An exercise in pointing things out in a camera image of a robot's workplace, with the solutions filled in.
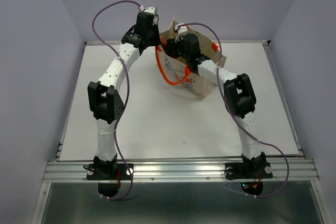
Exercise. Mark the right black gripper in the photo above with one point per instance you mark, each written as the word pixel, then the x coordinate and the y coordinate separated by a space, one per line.
pixel 170 44

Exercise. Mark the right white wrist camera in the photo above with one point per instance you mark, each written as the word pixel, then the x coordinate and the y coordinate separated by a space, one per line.
pixel 180 29

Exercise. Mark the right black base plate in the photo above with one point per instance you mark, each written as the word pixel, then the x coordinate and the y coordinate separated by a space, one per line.
pixel 250 175

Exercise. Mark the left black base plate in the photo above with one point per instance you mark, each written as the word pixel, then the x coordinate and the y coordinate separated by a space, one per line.
pixel 109 176

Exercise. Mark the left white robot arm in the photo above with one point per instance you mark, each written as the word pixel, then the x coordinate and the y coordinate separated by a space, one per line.
pixel 104 99

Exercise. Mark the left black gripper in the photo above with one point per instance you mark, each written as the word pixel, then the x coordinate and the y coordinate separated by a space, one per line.
pixel 156 41

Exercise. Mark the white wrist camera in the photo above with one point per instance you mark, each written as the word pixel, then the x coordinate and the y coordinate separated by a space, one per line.
pixel 180 29
pixel 152 10

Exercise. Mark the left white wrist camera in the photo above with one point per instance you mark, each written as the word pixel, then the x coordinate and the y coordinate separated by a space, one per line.
pixel 152 10

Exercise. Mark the cream canvas bag orange handles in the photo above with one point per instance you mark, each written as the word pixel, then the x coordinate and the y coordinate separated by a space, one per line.
pixel 172 70

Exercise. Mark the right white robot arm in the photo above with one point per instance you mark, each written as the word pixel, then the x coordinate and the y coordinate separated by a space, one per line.
pixel 237 94

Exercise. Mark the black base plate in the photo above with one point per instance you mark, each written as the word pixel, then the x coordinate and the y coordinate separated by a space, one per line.
pixel 109 176
pixel 250 175

